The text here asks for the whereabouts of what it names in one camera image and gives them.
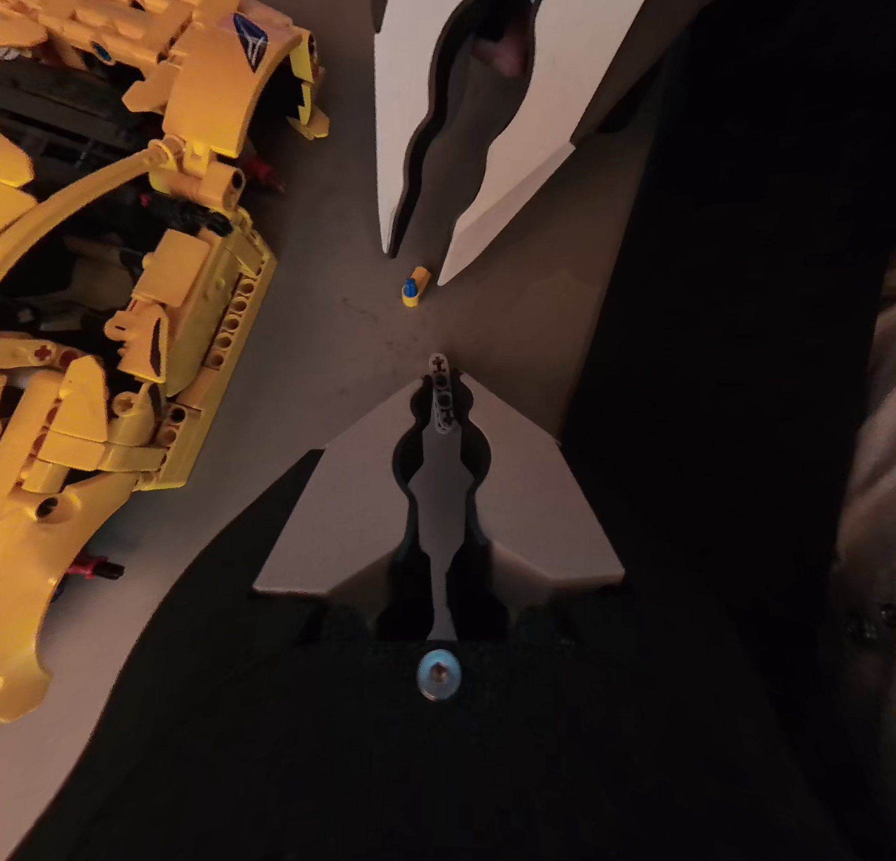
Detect grey desk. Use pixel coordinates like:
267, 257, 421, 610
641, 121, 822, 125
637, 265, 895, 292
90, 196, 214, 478
0, 0, 701, 861

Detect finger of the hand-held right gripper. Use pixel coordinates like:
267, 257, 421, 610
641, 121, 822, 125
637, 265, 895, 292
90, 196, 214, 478
436, 0, 664, 288
373, 0, 485, 257

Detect yellow brick toy car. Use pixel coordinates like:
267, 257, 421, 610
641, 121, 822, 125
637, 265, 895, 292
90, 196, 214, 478
0, 0, 330, 726

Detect grey perforated beam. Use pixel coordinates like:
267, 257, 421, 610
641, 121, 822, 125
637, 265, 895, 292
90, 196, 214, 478
427, 353, 463, 434

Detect person's right hand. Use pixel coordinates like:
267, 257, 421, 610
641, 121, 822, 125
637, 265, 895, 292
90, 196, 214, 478
472, 21, 531, 79

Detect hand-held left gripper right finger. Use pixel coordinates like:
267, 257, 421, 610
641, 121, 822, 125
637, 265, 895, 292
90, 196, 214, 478
457, 374, 625, 597

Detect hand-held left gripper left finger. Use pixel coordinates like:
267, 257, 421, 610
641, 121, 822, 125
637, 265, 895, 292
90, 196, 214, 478
252, 376, 422, 597

